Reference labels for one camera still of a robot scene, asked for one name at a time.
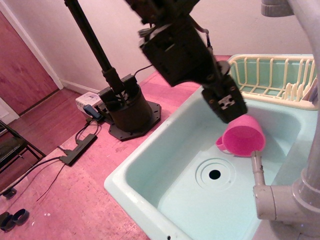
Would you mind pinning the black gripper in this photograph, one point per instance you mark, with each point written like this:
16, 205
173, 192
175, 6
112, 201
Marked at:
178, 53

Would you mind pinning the pink plastic cup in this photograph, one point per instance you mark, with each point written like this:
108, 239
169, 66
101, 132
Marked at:
242, 136

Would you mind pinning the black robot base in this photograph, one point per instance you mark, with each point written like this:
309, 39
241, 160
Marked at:
129, 113

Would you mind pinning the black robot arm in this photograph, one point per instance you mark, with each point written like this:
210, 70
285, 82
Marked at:
156, 13

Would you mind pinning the cream dish drying rack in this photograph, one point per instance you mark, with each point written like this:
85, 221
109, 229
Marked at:
279, 79

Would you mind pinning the mint green toy sink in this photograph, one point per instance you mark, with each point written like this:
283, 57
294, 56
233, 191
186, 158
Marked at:
177, 185

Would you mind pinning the white cardboard box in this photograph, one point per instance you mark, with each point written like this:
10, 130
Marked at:
88, 98

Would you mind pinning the blue adapter plug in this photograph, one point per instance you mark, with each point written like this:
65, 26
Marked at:
89, 110

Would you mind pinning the grey toy faucet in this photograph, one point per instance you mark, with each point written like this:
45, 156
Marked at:
290, 209

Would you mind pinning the black usb hub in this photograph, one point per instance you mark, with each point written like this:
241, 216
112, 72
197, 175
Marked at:
72, 156

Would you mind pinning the wooden door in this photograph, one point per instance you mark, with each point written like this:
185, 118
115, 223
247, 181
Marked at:
24, 82

